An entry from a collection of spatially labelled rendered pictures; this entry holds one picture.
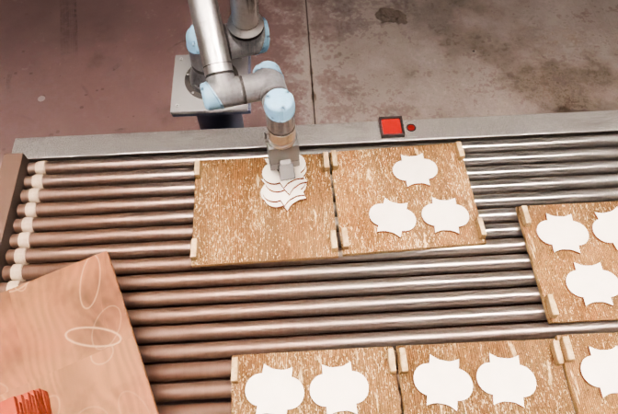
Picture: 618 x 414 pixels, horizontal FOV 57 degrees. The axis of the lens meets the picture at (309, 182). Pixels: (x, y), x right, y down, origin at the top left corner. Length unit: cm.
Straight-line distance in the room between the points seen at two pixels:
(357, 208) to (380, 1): 221
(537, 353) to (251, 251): 79
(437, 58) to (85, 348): 254
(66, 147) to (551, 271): 150
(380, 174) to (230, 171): 46
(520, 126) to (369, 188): 56
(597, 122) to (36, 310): 175
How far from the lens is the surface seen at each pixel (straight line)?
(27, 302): 159
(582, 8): 399
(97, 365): 147
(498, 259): 169
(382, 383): 149
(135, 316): 161
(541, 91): 340
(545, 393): 159
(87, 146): 193
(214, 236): 163
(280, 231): 162
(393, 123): 186
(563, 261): 173
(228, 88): 147
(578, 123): 205
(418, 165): 175
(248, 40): 186
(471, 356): 155
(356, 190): 169
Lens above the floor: 238
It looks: 58 degrees down
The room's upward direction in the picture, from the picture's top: straight up
